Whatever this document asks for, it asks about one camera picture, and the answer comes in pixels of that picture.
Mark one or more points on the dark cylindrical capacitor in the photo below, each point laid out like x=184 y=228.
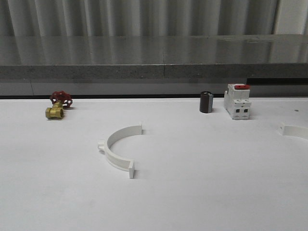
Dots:
x=206 y=102

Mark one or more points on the brass valve red handwheel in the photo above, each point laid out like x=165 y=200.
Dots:
x=60 y=100

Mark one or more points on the grey stone counter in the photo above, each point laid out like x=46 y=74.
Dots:
x=196 y=59

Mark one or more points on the white pleated curtain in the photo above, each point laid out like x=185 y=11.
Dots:
x=137 y=17

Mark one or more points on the white circuit breaker red switch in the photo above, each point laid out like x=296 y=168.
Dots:
x=236 y=101

